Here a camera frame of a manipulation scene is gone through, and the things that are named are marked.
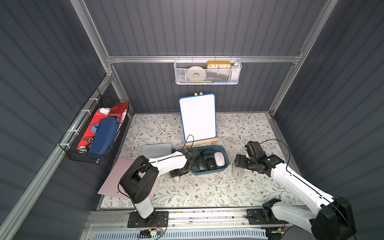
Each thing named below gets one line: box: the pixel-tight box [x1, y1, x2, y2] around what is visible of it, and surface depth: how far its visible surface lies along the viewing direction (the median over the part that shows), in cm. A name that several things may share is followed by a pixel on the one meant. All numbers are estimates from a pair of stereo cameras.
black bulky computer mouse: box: [200, 150, 215, 157], surface depth 96 cm
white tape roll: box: [186, 66, 207, 82], surface depth 86 cm
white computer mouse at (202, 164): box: [197, 157, 206, 171], surface depth 93 cm
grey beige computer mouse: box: [232, 162, 244, 179], surface depth 88 cm
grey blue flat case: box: [141, 143, 172, 159], surface depth 101 cm
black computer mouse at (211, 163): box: [206, 157, 217, 171], surface depth 93 cm
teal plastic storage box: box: [190, 145, 229, 176], surface depth 93 cm
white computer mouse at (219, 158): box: [214, 152, 225, 167], surface depth 94 cm
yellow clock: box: [206, 60, 232, 69], surface depth 89 cm
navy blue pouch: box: [89, 116, 120, 159], surface depth 70 cm
